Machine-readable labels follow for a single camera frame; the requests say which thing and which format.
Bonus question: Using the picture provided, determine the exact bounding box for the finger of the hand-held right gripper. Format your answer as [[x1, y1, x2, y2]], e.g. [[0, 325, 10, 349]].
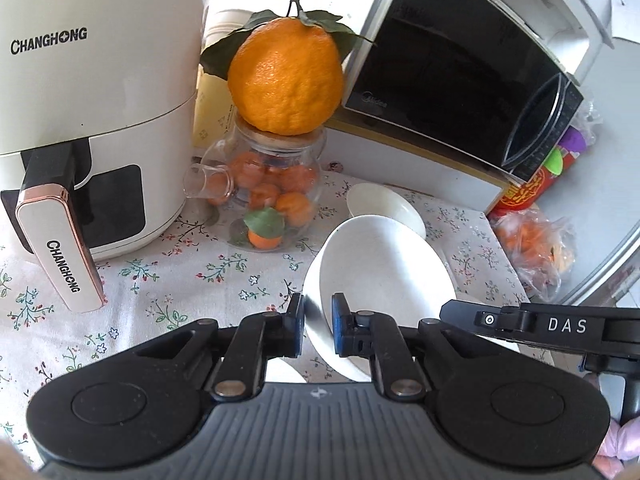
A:
[[439, 299, 532, 334]]

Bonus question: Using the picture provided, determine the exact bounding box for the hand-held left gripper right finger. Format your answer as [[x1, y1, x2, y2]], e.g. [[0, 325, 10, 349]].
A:
[[331, 293, 502, 404]]

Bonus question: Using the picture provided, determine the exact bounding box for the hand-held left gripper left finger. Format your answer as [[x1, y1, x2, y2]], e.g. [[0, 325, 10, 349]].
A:
[[121, 292, 307, 404]]

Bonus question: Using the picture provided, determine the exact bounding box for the plastic bag of oranges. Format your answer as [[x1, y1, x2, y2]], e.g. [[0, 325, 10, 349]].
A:
[[489, 207, 577, 302]]

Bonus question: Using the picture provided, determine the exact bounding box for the person's pink fuzzy clothing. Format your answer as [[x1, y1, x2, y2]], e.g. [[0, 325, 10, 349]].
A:
[[592, 417, 640, 480]]

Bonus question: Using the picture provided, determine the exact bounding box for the red gift box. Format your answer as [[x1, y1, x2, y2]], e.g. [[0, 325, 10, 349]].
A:
[[487, 125, 599, 217]]

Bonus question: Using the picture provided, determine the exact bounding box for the grey refrigerator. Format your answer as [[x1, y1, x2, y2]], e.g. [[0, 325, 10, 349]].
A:
[[530, 45, 640, 311]]

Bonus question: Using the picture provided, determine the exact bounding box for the pile of small mandarins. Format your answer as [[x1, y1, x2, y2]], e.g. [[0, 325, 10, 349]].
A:
[[207, 151, 319, 251]]

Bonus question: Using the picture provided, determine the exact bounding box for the floral tablecloth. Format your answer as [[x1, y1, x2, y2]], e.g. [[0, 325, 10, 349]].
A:
[[0, 155, 556, 466]]

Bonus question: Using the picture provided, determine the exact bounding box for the white wooden stand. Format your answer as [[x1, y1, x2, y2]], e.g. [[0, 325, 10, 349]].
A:
[[320, 114, 526, 217]]

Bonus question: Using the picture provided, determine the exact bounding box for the black microwave oven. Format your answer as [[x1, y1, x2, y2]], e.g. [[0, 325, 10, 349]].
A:
[[342, 0, 587, 184]]

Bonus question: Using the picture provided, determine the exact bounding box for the large orange with leaves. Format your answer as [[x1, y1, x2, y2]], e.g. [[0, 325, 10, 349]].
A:
[[200, 0, 377, 137]]

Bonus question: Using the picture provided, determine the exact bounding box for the white air fryer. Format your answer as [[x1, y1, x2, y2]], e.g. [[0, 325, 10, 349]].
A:
[[0, 0, 212, 314]]

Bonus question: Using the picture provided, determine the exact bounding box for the white paper note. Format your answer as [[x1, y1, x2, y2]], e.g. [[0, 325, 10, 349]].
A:
[[609, 0, 640, 45]]

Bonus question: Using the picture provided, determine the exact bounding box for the glass jar with handle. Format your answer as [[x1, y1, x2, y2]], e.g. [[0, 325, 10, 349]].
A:
[[182, 115, 329, 252]]

